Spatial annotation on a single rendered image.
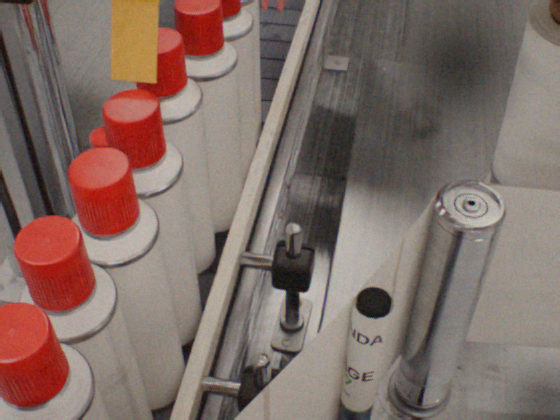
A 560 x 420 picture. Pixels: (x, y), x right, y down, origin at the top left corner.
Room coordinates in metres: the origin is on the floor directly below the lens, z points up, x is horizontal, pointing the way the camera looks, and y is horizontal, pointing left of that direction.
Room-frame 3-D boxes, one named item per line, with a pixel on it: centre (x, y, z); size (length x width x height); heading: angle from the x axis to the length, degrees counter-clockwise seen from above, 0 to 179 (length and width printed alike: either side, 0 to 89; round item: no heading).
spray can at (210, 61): (0.44, 0.06, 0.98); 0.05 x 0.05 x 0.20
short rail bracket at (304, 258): (0.36, -0.01, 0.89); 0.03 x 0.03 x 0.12; 79
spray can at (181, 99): (0.39, 0.08, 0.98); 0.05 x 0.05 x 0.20
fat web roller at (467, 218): (0.26, -0.10, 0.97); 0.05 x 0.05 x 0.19
